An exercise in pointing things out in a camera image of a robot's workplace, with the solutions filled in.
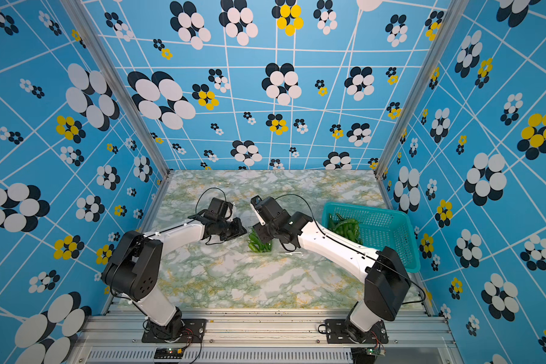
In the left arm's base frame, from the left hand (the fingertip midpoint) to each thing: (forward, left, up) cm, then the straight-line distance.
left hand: (249, 228), depth 93 cm
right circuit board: (-41, -42, -3) cm, 59 cm away
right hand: (-5, -7, +11) cm, 14 cm away
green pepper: (0, -40, +1) cm, 40 cm away
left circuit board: (-41, +23, -8) cm, 48 cm away
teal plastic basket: (+3, -56, -3) cm, 56 cm away
